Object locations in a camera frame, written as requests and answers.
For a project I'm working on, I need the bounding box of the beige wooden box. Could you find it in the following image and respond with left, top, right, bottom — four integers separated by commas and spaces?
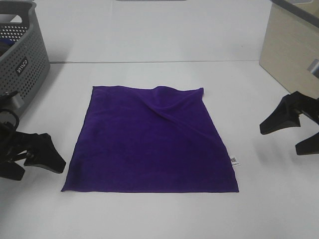
259, 0, 319, 98

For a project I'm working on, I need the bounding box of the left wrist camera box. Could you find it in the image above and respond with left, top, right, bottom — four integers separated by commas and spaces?
0, 91, 24, 111

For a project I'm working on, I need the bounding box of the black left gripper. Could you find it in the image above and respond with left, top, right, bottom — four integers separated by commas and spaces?
0, 118, 66, 180

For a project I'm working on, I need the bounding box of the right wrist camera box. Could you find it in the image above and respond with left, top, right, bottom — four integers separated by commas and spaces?
307, 59, 319, 78

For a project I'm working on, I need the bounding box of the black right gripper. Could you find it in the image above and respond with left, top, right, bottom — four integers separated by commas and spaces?
260, 92, 319, 155

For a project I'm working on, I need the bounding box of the grey perforated plastic basket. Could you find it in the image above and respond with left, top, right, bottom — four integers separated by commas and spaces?
0, 0, 50, 116

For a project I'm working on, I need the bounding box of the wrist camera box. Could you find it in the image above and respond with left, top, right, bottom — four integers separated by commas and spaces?
0, 91, 24, 111
307, 59, 319, 78

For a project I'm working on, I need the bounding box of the white towel label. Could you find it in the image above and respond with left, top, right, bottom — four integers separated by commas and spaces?
230, 156, 240, 167

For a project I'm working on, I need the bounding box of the purple towel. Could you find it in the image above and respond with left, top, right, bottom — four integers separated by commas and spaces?
62, 86, 239, 193

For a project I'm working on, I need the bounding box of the blue towel in basket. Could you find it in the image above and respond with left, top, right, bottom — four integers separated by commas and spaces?
0, 38, 15, 55

